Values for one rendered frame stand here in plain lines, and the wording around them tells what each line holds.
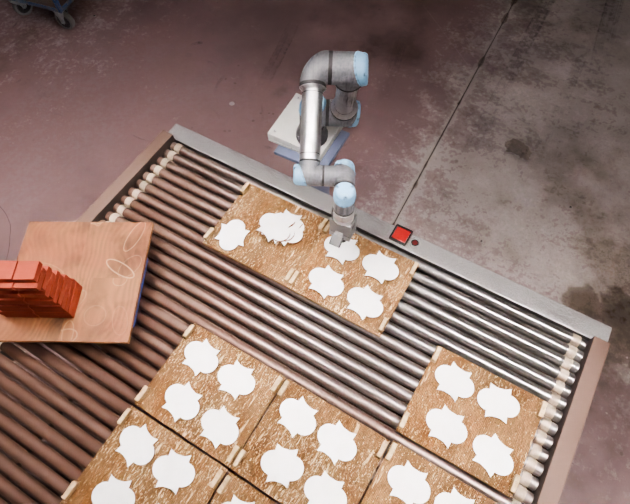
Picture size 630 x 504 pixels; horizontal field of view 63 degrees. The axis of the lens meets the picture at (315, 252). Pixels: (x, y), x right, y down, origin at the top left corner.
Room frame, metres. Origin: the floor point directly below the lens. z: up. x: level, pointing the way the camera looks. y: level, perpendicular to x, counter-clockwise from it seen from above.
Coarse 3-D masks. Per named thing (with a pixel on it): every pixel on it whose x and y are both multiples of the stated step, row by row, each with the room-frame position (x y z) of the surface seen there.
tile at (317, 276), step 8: (312, 272) 0.91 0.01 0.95; (320, 272) 0.91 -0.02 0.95; (328, 272) 0.91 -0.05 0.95; (312, 280) 0.88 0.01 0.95; (320, 280) 0.88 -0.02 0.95; (328, 280) 0.87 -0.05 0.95; (336, 280) 0.87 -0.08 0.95; (312, 288) 0.84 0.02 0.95; (320, 288) 0.84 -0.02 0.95; (328, 288) 0.84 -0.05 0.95; (336, 288) 0.84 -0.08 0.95; (336, 296) 0.81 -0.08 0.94
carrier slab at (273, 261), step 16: (256, 192) 1.32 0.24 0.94; (240, 208) 1.24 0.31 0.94; (256, 208) 1.23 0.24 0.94; (272, 208) 1.23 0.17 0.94; (288, 208) 1.23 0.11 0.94; (256, 224) 1.15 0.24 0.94; (304, 224) 1.14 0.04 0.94; (320, 224) 1.14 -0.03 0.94; (208, 240) 1.09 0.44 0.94; (256, 240) 1.08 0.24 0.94; (272, 240) 1.07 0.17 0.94; (304, 240) 1.07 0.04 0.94; (240, 256) 1.00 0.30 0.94; (256, 256) 1.00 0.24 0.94; (272, 256) 1.00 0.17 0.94; (288, 256) 0.99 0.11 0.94; (304, 256) 0.99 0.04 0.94; (272, 272) 0.92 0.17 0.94
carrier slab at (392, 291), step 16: (320, 240) 1.06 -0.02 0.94; (368, 240) 1.05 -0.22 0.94; (320, 256) 0.99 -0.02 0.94; (400, 256) 0.97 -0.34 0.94; (304, 272) 0.92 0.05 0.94; (336, 272) 0.91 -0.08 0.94; (352, 272) 0.91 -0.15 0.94; (400, 272) 0.90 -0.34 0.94; (288, 288) 0.86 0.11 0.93; (304, 288) 0.85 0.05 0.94; (384, 288) 0.83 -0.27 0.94; (400, 288) 0.83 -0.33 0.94; (320, 304) 0.78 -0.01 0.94; (336, 304) 0.78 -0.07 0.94; (384, 304) 0.77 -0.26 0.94; (352, 320) 0.71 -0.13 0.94; (368, 320) 0.70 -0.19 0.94
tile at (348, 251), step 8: (328, 240) 1.06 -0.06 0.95; (352, 240) 1.05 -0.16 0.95; (328, 248) 1.02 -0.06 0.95; (336, 248) 1.02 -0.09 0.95; (344, 248) 1.02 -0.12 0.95; (352, 248) 1.01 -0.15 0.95; (328, 256) 0.98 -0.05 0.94; (336, 256) 0.98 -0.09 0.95; (344, 256) 0.98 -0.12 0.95; (352, 256) 0.98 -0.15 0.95
